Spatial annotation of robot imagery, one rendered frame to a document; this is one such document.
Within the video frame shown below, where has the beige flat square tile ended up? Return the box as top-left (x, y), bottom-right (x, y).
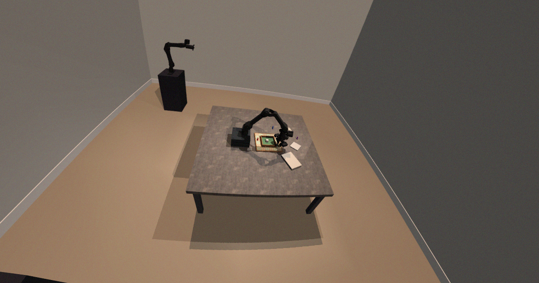
top-left (290, 142), bottom-right (301, 151)

